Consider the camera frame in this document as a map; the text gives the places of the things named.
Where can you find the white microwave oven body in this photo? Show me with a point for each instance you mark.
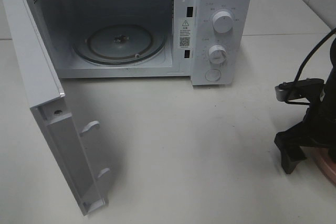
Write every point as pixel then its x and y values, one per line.
pixel 68 20

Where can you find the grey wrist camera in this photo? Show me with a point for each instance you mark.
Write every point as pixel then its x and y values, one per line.
pixel 303 92

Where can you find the glass microwave turntable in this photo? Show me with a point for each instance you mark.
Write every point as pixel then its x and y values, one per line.
pixel 121 44

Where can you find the white microwave door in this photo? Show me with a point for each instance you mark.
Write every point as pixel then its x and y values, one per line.
pixel 47 102

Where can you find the white warning label sticker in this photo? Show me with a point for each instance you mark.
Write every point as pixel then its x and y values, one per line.
pixel 185 32

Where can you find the lower white timer knob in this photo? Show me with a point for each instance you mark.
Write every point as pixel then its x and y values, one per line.
pixel 217 54

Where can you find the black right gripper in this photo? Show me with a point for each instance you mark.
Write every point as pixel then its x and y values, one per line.
pixel 317 129

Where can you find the upper white power knob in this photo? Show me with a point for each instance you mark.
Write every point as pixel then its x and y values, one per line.
pixel 222 21

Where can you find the pink round plate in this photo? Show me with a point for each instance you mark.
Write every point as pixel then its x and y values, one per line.
pixel 325 164

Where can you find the round door release button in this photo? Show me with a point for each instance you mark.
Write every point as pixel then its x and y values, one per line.
pixel 213 75

